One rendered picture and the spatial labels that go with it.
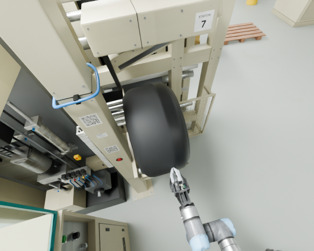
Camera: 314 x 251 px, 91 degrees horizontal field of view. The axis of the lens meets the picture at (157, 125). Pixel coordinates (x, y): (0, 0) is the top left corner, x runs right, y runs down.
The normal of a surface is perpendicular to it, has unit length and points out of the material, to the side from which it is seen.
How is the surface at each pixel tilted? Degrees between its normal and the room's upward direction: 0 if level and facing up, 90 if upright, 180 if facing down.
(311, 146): 0
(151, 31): 90
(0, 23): 90
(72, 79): 90
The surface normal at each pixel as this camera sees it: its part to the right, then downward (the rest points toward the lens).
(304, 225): -0.07, -0.57
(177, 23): 0.26, 0.78
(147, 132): 0.08, -0.02
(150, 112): 0.00, -0.33
